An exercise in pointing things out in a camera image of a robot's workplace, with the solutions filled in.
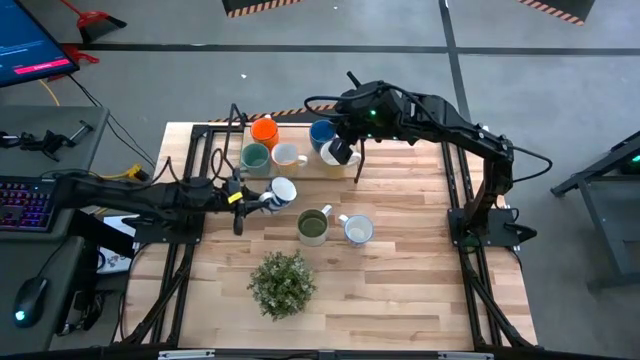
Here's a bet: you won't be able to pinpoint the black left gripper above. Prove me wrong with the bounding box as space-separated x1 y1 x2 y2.
218 173 276 237

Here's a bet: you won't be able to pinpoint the blue ceramic mug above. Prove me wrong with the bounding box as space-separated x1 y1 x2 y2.
308 118 339 153

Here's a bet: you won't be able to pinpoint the white mug blue stripes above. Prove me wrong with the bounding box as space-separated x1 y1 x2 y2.
258 176 298 216

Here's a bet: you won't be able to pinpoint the teal green ceramic mug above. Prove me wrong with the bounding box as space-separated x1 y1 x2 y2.
239 142 273 178

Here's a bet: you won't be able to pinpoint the yellow dot patterned mug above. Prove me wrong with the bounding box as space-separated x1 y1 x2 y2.
271 143 309 177

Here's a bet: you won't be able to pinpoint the orange ceramic mug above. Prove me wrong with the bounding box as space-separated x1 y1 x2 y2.
249 115 280 151

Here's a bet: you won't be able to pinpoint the red lattice patterned mug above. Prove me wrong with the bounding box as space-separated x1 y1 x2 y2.
337 213 375 249

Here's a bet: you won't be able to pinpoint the black metal shelf leg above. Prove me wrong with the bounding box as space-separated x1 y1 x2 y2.
353 139 367 185
224 103 249 184

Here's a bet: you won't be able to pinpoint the black hazard striped block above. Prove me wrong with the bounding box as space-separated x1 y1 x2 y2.
221 0 305 19
207 103 337 125
518 0 597 26

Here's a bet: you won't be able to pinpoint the potted plant in striped pot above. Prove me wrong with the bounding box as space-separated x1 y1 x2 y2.
247 248 318 322

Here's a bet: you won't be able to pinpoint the yellow power plug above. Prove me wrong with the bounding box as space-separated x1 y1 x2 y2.
99 163 151 182

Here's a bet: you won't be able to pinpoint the white printed box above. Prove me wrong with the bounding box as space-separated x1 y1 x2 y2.
97 214 136 275

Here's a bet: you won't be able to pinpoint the black clamp tool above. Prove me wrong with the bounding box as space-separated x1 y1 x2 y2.
0 119 95 162

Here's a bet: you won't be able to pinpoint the backlit black keyboard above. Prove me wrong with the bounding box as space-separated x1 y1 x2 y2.
0 174 65 234

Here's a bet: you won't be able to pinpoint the red dustpan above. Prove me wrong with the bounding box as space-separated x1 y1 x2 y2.
47 43 101 82

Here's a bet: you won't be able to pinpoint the red broom black bristles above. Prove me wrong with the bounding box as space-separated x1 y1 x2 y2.
59 0 129 45

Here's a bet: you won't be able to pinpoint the grey desk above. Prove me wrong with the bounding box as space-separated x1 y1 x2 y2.
0 104 111 354

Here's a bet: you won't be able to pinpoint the black computer mouse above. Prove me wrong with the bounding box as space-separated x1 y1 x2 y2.
12 276 50 330

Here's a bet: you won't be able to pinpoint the computer monitor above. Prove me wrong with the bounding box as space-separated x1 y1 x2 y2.
0 0 80 89

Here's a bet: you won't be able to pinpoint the black metal stand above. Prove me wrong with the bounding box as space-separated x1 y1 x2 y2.
549 130 640 291

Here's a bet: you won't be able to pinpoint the black aluminium table frame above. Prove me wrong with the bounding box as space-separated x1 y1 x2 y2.
122 108 539 351

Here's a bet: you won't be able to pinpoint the silver metal bracket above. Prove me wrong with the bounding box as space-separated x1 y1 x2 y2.
158 349 216 360
437 352 495 360

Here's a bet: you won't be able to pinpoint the black monitor cable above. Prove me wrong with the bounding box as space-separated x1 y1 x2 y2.
67 73 157 169

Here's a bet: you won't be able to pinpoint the yellow floor cable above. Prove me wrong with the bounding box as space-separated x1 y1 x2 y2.
38 78 61 107

